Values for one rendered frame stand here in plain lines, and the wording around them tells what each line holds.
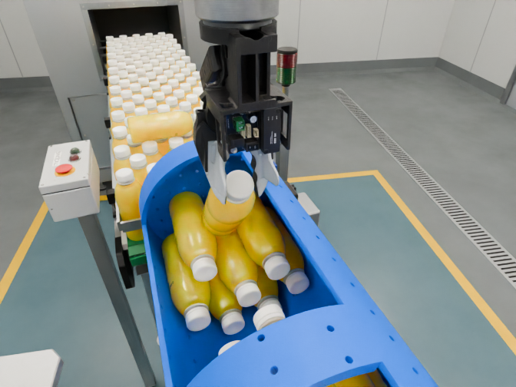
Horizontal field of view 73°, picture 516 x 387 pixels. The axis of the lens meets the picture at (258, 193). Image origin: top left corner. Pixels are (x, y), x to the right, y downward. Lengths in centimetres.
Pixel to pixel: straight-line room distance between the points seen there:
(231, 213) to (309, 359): 22
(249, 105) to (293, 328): 21
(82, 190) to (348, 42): 466
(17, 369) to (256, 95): 39
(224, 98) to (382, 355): 28
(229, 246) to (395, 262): 168
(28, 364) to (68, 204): 47
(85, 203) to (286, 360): 67
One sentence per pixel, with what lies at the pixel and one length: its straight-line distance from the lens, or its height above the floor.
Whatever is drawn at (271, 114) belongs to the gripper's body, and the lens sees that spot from 34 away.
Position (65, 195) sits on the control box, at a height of 107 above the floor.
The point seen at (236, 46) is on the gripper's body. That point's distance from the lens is 30.
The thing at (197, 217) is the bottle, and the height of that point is 113.
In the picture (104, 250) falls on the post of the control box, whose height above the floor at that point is 81.
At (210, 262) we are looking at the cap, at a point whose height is 111.
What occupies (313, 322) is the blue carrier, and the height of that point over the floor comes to 123.
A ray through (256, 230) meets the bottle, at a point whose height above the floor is 114.
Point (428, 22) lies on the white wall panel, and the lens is 570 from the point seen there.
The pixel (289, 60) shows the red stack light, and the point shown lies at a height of 123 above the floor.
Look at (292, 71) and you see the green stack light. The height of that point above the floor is 120.
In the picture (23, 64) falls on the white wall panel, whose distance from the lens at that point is 528.
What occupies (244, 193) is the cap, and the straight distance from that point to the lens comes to 44.
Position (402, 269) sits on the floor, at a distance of 220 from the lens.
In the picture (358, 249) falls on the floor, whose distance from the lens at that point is 223.
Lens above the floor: 153
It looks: 36 degrees down
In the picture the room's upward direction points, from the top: straight up
